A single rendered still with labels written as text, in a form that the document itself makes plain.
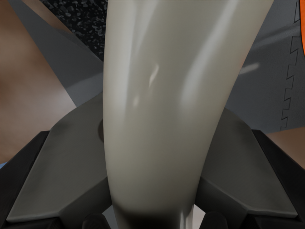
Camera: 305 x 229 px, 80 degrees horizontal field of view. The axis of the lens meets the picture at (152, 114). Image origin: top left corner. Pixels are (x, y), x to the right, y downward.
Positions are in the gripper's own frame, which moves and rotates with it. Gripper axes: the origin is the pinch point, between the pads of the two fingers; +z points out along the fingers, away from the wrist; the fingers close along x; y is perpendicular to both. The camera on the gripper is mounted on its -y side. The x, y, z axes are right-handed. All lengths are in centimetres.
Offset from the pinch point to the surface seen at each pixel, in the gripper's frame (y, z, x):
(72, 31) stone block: -0.6, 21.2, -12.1
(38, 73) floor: 32, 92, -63
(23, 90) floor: 43, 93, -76
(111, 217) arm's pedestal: 49, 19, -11
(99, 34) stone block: 0.0, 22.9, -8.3
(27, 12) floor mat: 1, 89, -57
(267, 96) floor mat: 44, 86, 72
